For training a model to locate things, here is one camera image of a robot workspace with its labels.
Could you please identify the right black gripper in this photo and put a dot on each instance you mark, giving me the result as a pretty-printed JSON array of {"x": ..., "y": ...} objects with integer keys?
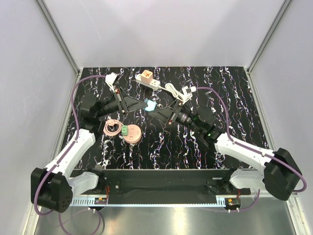
[{"x": 168, "y": 114}]

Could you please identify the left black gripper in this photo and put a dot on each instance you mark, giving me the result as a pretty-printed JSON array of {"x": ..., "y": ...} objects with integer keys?
[{"x": 127, "y": 103}]

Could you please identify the teal plug adapter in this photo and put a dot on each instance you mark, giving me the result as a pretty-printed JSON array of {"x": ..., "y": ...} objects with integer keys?
[{"x": 151, "y": 105}]

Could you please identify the green plug adapter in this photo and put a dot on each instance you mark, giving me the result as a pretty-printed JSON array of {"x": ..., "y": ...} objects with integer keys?
[{"x": 124, "y": 130}]

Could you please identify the pink round power socket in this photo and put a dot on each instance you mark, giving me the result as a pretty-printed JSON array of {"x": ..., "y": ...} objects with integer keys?
[{"x": 134, "y": 134}]

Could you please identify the white power strip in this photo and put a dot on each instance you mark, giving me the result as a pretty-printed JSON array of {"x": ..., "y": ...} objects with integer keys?
[{"x": 155, "y": 84}]

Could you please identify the pink cube plug adapter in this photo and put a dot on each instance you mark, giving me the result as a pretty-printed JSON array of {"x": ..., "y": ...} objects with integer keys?
[{"x": 146, "y": 76}]

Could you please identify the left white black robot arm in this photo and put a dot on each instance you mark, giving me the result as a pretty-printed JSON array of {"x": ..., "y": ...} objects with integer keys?
[{"x": 52, "y": 187}]

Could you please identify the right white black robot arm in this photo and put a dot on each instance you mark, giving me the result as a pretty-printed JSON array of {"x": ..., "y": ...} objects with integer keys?
[{"x": 273, "y": 171}]

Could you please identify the black marbled table mat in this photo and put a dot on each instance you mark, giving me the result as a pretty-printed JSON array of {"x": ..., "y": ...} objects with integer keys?
[{"x": 224, "y": 90}]

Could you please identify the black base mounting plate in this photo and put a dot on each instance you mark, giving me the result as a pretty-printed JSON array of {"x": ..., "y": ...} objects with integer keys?
[{"x": 163, "y": 188}]

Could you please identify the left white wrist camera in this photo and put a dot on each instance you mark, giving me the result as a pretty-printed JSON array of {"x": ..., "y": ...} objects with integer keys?
[{"x": 110, "y": 80}]

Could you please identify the white slotted cable duct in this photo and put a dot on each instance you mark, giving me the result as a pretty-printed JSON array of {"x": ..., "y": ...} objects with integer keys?
[{"x": 85, "y": 201}]

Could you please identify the left aluminium frame post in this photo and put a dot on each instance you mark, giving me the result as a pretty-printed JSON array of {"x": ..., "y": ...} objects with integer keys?
[{"x": 57, "y": 35}]

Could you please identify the aluminium frame post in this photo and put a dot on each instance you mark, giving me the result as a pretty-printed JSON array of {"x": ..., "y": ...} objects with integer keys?
[
  {"x": 268, "y": 36},
  {"x": 57, "y": 35}
]

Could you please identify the right aluminium frame post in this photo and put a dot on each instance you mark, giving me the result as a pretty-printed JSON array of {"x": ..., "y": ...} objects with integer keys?
[{"x": 268, "y": 36}]

